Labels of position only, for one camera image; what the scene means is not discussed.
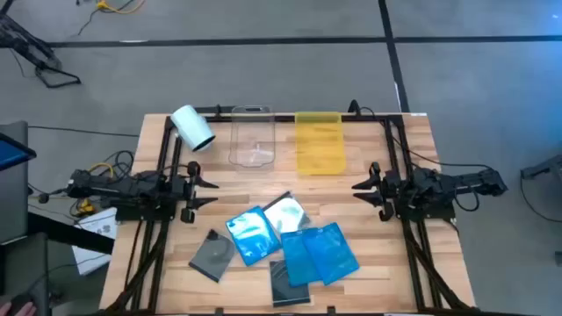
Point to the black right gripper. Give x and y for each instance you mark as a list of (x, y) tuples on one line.
[(395, 191)]

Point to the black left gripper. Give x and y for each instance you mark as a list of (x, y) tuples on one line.
[(184, 193)]

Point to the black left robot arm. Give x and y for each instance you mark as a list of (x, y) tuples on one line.
[(131, 188)]

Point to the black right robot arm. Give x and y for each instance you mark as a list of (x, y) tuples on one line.
[(465, 182)]

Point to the yellow plastic bin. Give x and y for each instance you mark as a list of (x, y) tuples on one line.
[(320, 145)]

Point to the clear plastic bin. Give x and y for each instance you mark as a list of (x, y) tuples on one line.
[(252, 140)]

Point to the white printed paper box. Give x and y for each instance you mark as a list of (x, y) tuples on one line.
[(98, 221)]

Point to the grey equipment stand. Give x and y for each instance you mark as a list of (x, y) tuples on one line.
[(544, 167)]

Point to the tablet with blue screen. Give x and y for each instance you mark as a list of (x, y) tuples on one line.
[(11, 153)]

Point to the black computer mouse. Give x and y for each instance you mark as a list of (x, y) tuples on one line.
[(22, 298)]

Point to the person's hand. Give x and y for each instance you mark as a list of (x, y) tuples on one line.
[(17, 310)]

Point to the black tripod stand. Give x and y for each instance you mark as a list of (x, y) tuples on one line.
[(22, 37)]

